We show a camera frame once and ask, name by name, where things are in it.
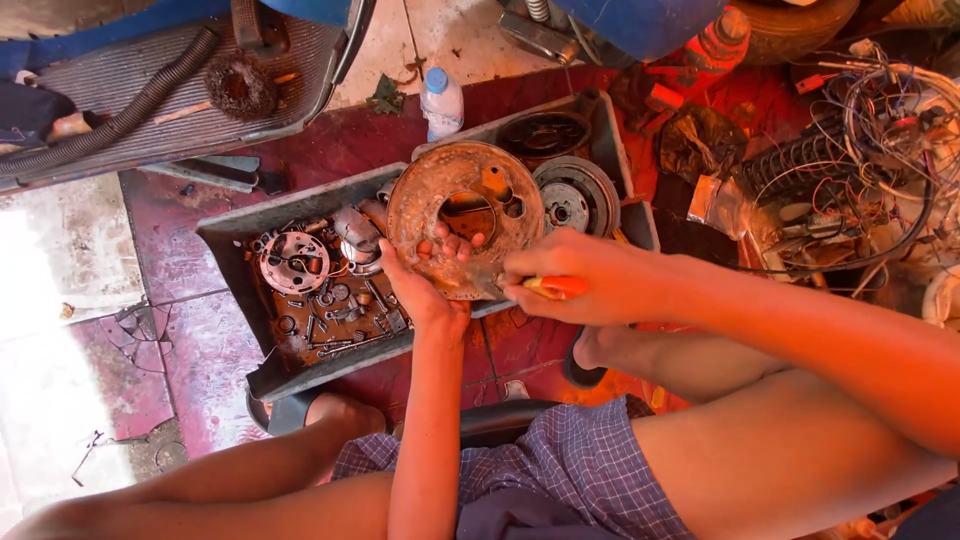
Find person's left leg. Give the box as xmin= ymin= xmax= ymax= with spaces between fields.
xmin=0 ymin=392 xmax=397 ymax=540

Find white round plastic part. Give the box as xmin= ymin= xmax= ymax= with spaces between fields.
xmin=920 ymin=264 xmax=960 ymax=332

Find person's leg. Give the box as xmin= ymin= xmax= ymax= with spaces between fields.
xmin=573 ymin=324 xmax=960 ymax=540
xmin=0 ymin=392 xmax=397 ymax=540

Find heap of small bolts and parts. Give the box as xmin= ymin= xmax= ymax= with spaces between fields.
xmin=268 ymin=270 xmax=411 ymax=363

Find dark metal bracket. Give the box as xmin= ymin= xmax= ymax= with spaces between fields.
xmin=138 ymin=154 xmax=291 ymax=198

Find person's right leg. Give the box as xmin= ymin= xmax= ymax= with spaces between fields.
xmin=573 ymin=324 xmax=960 ymax=540

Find green dry leaf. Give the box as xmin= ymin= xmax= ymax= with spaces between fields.
xmin=365 ymin=72 xmax=407 ymax=117

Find black round clutch part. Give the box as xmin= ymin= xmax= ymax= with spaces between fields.
xmin=495 ymin=110 xmax=594 ymax=162

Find crumpled clear plastic bag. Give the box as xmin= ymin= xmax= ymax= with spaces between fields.
xmin=686 ymin=173 xmax=756 ymax=242

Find person's right hand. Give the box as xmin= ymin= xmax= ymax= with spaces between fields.
xmin=495 ymin=228 xmax=681 ymax=328

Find black stool seat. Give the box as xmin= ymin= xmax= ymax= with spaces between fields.
xmin=390 ymin=398 xmax=562 ymax=452

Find tangled wire harness heap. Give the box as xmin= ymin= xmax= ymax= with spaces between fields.
xmin=738 ymin=39 xmax=960 ymax=303

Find grey plastic parts tray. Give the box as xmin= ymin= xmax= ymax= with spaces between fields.
xmin=196 ymin=90 xmax=662 ymax=403

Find blue scooter body panel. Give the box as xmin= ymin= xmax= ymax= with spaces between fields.
xmin=550 ymin=0 xmax=730 ymax=63

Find orange plastic bottle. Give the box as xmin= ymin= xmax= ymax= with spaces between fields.
xmin=677 ymin=5 xmax=752 ymax=93

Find person's left hand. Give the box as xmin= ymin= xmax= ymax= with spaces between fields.
xmin=378 ymin=221 xmax=489 ymax=335

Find chrome curved metal part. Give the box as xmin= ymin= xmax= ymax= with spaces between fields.
xmin=333 ymin=201 xmax=390 ymax=276

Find clear plastic water bottle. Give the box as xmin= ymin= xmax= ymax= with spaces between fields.
xmin=419 ymin=66 xmax=465 ymax=144

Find grey ribbed scooter floorboard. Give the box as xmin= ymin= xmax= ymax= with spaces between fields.
xmin=0 ymin=0 xmax=378 ymax=198

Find round stator plate with coils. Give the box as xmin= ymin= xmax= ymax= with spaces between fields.
xmin=258 ymin=230 xmax=332 ymax=297

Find grey round flywheel drum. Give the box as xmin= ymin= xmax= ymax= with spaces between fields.
xmin=531 ymin=155 xmax=622 ymax=240

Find black sandal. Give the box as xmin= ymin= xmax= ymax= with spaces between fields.
xmin=561 ymin=324 xmax=610 ymax=391
xmin=245 ymin=388 xmax=393 ymax=438

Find orange-handled scraping tool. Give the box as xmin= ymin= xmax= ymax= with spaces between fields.
xmin=474 ymin=273 xmax=591 ymax=302

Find rusty round metal plate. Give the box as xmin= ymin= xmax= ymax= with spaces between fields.
xmin=385 ymin=141 xmax=547 ymax=303

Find black rubber tyre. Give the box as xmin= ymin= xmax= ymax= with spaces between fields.
xmin=730 ymin=0 xmax=861 ymax=66

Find person's checkered shorts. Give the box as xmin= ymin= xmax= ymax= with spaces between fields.
xmin=331 ymin=395 xmax=696 ymax=540

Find round wire wheel brush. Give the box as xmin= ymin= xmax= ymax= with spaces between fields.
xmin=203 ymin=54 xmax=281 ymax=123

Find black finned cylinder part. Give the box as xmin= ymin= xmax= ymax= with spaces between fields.
xmin=738 ymin=120 xmax=850 ymax=201

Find chrome kick lever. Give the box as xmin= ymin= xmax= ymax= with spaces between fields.
xmin=498 ymin=9 xmax=584 ymax=66

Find black corrugated hose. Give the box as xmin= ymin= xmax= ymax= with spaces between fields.
xmin=0 ymin=26 xmax=222 ymax=182

